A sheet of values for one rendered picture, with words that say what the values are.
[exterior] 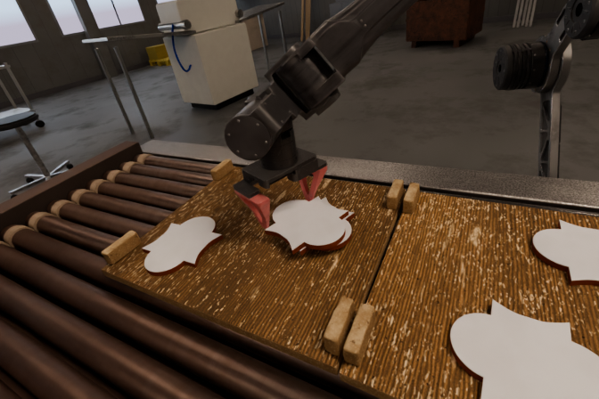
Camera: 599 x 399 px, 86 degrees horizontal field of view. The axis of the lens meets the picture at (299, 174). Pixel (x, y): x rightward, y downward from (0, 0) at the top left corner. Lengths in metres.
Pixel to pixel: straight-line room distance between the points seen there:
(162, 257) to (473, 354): 0.43
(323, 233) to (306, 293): 0.09
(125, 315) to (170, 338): 0.09
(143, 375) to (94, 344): 0.10
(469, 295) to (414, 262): 0.08
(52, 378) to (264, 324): 0.26
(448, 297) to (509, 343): 0.07
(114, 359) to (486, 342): 0.43
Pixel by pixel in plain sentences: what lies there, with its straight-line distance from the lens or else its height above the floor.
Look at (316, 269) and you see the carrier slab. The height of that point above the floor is 0.94.
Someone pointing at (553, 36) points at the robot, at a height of 1.00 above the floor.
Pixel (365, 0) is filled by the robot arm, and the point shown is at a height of 1.26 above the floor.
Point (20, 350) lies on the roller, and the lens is 0.61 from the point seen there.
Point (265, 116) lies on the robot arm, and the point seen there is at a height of 1.16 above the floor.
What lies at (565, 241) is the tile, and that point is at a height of 0.95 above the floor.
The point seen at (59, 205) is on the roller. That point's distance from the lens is 0.95.
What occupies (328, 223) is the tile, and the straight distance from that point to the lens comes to 0.50.
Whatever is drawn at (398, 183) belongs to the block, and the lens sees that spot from 0.59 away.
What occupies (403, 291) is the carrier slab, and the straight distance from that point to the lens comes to 0.45.
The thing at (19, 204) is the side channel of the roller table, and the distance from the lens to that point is 0.98.
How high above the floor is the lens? 1.28
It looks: 30 degrees down
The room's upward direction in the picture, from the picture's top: 10 degrees counter-clockwise
